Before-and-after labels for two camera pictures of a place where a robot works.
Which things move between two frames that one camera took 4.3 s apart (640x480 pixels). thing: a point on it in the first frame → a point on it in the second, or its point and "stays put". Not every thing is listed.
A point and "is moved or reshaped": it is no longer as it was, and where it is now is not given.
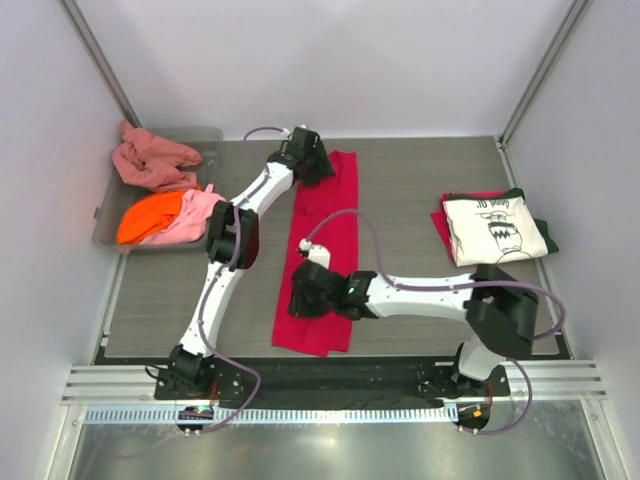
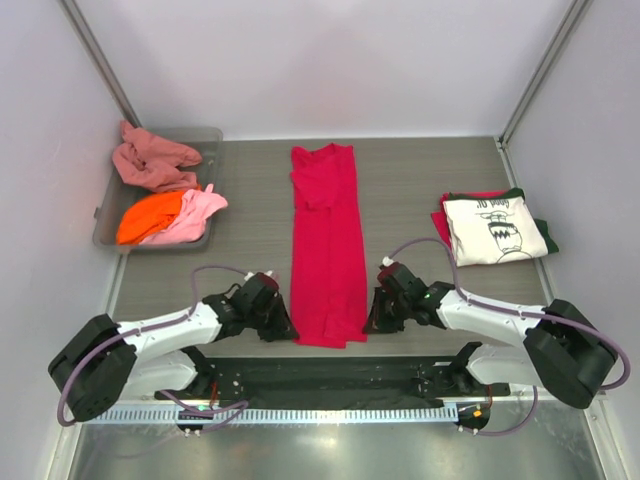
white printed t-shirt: [491, 230] stays put
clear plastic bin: [209, 145] stays put
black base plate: [329, 379] stays put
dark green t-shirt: [541, 224] stays put
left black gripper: [316, 163] → [273, 313]
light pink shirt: [192, 219] stays put
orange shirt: [147, 213] stays put
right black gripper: [302, 297] → [388, 305]
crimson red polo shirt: [324, 214] is moved or reshaped
